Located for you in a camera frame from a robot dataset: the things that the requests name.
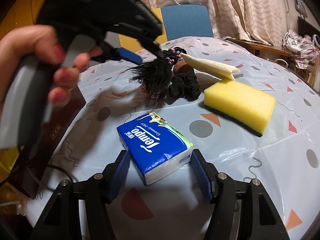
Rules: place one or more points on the black scrunchie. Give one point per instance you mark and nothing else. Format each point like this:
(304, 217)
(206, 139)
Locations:
(183, 85)

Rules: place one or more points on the pink patterned curtain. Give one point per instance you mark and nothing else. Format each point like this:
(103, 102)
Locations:
(250, 20)

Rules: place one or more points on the blue tempo tissue pack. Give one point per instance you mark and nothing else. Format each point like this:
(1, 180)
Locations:
(157, 149)

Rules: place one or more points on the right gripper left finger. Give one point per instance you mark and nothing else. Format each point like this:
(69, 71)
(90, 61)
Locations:
(114, 175)

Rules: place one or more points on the wooden side table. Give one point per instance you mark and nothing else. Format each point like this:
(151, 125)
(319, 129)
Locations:
(255, 48)

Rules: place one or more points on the grey yellow blue chair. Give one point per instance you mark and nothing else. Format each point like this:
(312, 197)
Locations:
(177, 20)

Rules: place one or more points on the person's left hand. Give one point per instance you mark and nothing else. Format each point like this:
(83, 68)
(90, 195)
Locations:
(36, 44)

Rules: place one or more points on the black hair wig piece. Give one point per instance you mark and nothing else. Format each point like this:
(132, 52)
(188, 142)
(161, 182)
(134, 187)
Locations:
(156, 75)

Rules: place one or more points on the patterned plastic tablecloth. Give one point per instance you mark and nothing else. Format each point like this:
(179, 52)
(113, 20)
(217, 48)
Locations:
(285, 159)

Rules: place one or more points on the wooden cabinet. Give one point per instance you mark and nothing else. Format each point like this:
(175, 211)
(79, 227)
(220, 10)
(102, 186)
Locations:
(21, 13)

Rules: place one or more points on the brown makeup sponge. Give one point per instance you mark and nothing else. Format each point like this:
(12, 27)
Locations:
(182, 67)

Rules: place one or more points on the gold metal tin tray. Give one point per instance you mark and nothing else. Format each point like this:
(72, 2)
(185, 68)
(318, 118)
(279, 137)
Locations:
(33, 160)

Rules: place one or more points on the pile of clothes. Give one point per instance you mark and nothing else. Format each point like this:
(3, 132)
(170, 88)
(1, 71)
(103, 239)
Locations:
(302, 49)

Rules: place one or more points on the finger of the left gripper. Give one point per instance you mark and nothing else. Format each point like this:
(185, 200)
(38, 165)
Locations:
(117, 54)

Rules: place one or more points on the yellow green sponge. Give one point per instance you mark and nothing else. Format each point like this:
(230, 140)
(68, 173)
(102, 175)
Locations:
(247, 106)

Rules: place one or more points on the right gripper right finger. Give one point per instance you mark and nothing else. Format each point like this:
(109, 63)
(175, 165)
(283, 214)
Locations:
(205, 176)

